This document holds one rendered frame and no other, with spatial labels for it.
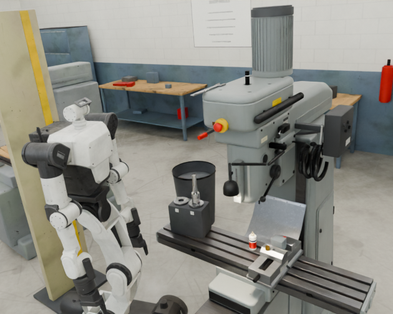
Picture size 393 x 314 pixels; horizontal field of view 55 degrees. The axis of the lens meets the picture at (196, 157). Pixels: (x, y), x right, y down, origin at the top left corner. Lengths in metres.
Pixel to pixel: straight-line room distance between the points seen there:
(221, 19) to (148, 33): 1.75
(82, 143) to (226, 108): 0.63
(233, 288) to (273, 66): 1.14
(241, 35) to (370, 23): 2.00
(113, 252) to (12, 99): 1.43
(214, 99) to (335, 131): 0.61
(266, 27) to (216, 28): 5.04
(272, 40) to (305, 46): 4.31
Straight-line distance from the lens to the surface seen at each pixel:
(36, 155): 1.63
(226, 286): 2.12
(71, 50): 8.80
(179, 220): 2.28
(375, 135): 6.13
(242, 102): 1.55
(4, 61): 2.90
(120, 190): 2.07
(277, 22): 1.86
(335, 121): 1.87
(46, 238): 3.30
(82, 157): 1.69
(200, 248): 2.20
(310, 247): 2.47
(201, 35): 7.09
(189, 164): 4.24
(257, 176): 1.81
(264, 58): 1.89
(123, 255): 1.97
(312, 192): 2.28
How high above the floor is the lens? 2.24
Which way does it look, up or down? 22 degrees down
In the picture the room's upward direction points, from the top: 5 degrees counter-clockwise
